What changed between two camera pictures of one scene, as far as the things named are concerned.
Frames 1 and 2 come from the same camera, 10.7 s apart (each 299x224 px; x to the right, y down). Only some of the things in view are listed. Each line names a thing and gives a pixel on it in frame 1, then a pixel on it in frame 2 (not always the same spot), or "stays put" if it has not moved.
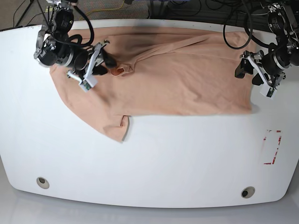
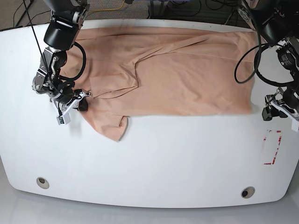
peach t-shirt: [160, 71] stays put
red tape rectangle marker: [274, 157] stays put
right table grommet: [247, 192] stays put
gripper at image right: [270, 69] → [287, 101]
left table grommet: [43, 182] stays put
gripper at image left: [85, 60] → [63, 108]
